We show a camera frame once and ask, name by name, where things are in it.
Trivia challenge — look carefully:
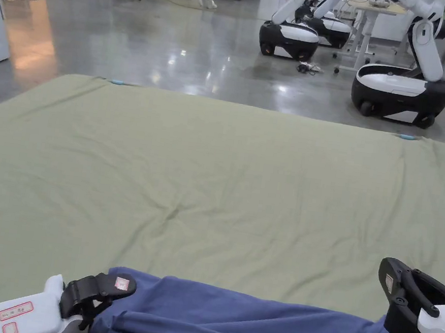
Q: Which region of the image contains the dark blue shirt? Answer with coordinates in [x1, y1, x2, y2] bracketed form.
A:
[89, 264, 431, 333]

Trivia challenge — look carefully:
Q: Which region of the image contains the black cable on floor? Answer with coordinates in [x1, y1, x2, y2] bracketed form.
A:
[296, 60, 324, 77]

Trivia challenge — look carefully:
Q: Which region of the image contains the white and black wheeled robot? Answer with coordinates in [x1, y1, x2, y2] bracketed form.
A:
[256, 0, 325, 63]
[303, 0, 356, 51]
[347, 0, 445, 132]

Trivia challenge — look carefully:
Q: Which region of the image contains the white-legged desk with wooden top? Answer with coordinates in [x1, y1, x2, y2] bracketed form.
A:
[332, 0, 418, 84]

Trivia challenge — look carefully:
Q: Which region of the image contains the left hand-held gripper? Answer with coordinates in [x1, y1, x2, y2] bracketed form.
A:
[0, 259, 139, 333]

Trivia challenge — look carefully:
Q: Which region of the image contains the bed with pale green sheet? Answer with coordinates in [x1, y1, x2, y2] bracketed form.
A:
[0, 63, 445, 333]

